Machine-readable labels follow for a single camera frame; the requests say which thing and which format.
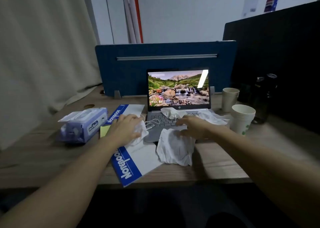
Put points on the grey divider bracket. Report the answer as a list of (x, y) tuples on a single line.
[(212, 91), (117, 95)]

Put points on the beige curtain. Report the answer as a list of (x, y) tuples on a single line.
[(45, 60)]

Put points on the person's left hand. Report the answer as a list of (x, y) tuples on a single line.
[(122, 131)]

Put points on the purple wet wipes pack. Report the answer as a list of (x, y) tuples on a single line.
[(82, 128)]

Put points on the silver laptop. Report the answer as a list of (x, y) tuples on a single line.
[(178, 90)]

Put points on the dark translucent water bottle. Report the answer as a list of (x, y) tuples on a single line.
[(263, 98)]

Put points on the white paper cup stack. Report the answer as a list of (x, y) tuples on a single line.
[(228, 100), (241, 120)]

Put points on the person's right forearm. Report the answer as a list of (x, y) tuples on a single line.
[(262, 168)]

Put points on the yellow sticky note pad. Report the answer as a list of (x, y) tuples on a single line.
[(104, 131)]

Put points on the large white tissue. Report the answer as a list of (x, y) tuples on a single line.
[(175, 150)]

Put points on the person's right hand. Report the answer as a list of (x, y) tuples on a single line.
[(197, 128)]

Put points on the person's left forearm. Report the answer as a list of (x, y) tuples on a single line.
[(65, 185)]

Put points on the white rolled tube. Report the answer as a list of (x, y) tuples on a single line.
[(135, 18), (128, 18)]

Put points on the blue and white notebook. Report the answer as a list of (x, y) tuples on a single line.
[(142, 160), (132, 109)]

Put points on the black partition panel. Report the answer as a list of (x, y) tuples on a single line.
[(275, 48)]

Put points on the blue desk divider panel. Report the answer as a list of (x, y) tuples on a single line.
[(130, 75)]

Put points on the red rolled tube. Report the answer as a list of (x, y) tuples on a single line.
[(138, 20)]

